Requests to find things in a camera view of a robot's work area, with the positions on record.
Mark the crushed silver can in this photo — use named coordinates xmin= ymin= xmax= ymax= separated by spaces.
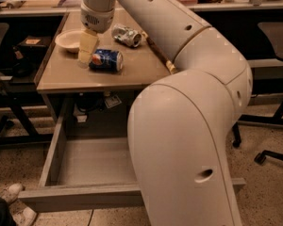
xmin=111 ymin=24 xmax=142 ymax=48

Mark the white paper bowl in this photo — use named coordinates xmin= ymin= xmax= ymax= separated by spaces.
xmin=55 ymin=29 xmax=82 ymax=53

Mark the black office chair right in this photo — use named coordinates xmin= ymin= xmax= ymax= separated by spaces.
xmin=231 ymin=21 xmax=283 ymax=166

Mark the white sneaker lower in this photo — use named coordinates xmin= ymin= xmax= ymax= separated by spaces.
xmin=13 ymin=207 xmax=38 ymax=226

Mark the brown sea salt chip bag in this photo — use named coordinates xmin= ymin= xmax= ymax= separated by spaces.
xmin=141 ymin=31 xmax=177 ymax=74

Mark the grey drawer cabinet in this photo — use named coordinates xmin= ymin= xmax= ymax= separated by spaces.
xmin=33 ymin=7 xmax=174 ymax=124

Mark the blue pepsi can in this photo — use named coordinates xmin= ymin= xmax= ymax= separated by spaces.
xmin=89 ymin=49 xmax=123 ymax=72

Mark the grey open top drawer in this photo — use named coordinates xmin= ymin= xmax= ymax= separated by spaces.
xmin=18 ymin=95 xmax=247 ymax=213

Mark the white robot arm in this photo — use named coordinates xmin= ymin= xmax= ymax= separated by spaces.
xmin=81 ymin=0 xmax=252 ymax=226

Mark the black box under desk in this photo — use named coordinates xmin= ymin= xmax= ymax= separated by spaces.
xmin=17 ymin=36 xmax=51 ymax=57

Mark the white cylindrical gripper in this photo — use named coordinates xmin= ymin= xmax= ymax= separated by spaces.
xmin=78 ymin=1 xmax=115 ymax=64

